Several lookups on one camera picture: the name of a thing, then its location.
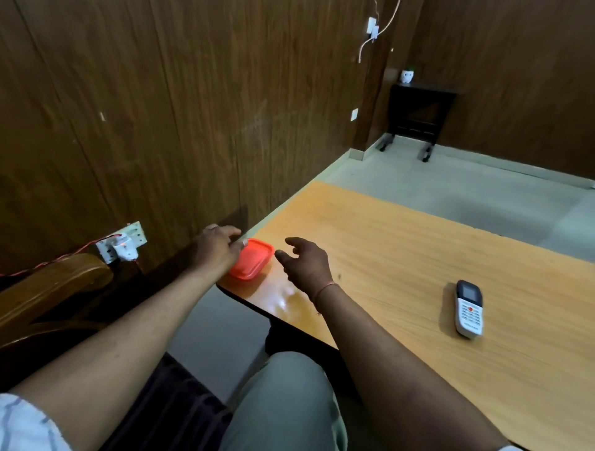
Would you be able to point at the white striped shirt sleeve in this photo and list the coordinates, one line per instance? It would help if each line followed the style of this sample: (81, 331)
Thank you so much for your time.
(25, 425)

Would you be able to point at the person's left hand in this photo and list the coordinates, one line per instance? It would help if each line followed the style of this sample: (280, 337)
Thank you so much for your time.
(211, 253)

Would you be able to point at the white wall switch box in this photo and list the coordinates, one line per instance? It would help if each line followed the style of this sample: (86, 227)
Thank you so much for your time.
(372, 27)

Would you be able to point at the dark striped seat cushion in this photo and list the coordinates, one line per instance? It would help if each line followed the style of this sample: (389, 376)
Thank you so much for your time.
(172, 409)

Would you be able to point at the grey trousers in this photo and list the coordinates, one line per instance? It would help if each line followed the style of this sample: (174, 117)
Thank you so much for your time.
(283, 404)

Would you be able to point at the person's right thumb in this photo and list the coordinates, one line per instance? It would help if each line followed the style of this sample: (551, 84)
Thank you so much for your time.
(283, 257)

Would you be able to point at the red plastic container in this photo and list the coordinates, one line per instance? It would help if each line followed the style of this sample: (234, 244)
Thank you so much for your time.
(253, 260)

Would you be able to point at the person's left forearm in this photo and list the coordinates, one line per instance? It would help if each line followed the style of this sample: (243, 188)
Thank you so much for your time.
(111, 353)

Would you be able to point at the white remote control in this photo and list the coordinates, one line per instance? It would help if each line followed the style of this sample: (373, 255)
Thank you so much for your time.
(468, 311)

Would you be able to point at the person's right hand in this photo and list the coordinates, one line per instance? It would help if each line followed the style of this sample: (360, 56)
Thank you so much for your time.
(309, 272)

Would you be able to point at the small white wall plate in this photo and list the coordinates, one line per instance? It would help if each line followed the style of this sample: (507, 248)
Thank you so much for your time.
(354, 115)

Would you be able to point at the white wall socket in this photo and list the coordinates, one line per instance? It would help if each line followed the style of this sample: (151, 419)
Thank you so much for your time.
(135, 232)

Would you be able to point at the small white cup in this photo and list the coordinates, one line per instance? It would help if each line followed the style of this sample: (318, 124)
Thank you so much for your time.
(407, 76)

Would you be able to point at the person's right forearm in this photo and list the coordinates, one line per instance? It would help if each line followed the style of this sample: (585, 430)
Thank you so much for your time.
(395, 381)

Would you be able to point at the black side table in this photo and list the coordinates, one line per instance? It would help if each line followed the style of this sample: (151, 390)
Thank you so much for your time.
(418, 109)

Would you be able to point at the white plug adapter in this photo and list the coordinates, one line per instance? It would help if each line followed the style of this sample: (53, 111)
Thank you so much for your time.
(125, 248)

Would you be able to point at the person's left thumb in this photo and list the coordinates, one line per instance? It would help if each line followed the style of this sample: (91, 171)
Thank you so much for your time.
(240, 246)

